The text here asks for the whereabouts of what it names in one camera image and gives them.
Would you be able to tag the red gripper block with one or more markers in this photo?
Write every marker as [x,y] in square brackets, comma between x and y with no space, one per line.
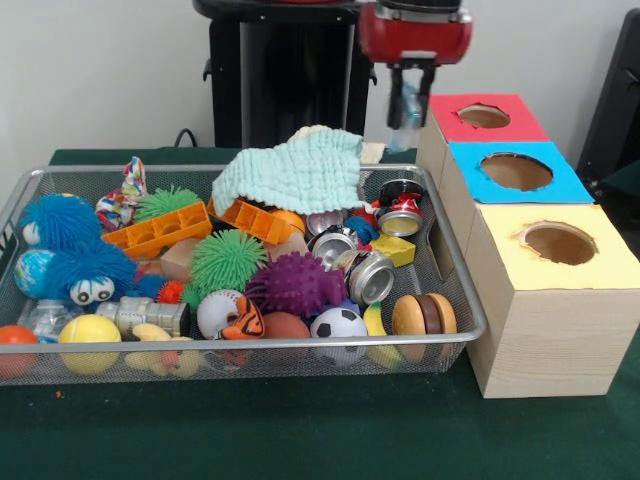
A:
[415,40]

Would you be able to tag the crushed clear plastic bottle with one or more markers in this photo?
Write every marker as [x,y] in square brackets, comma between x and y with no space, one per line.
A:
[407,137]

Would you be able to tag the cream muslin cloth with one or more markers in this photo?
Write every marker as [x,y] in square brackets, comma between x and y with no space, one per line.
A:
[372,152]

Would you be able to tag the light blue muslin cloth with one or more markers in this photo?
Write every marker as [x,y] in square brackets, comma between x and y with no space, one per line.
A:
[300,170]

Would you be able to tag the wooden box with three holes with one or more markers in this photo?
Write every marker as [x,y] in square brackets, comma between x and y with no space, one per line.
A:
[550,340]

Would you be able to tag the crushed red soda can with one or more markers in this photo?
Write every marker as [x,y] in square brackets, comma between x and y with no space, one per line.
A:
[400,205]

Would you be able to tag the black upright panel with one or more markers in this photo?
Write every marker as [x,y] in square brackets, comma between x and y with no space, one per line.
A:
[620,100]

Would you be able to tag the toy hamburger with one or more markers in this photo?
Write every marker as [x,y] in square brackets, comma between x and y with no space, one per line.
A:
[425,315]

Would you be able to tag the purple spiky ball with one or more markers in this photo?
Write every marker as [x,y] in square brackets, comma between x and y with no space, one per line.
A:
[295,285]

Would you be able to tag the green clothed side table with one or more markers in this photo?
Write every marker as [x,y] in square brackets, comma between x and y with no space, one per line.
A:
[622,187]

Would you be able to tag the small soccer ball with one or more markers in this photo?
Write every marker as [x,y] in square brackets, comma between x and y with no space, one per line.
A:
[337,325]

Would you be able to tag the green spiky ball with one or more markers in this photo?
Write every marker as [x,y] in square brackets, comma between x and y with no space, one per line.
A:
[227,260]

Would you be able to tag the dark green table cloth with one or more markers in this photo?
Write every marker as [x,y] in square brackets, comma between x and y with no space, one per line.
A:
[300,430]

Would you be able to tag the blue furry toy with eyes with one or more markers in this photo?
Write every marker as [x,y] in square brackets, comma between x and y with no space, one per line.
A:
[95,265]

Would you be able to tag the blue furry puffer ball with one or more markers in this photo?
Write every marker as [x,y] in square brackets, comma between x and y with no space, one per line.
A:
[60,217]

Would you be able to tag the yellow ball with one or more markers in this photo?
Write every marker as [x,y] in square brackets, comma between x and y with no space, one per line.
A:
[90,332]

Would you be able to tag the orange ball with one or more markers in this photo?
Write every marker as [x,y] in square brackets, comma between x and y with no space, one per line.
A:
[17,335]

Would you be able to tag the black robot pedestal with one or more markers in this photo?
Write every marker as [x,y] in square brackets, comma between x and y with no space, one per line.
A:
[225,100]

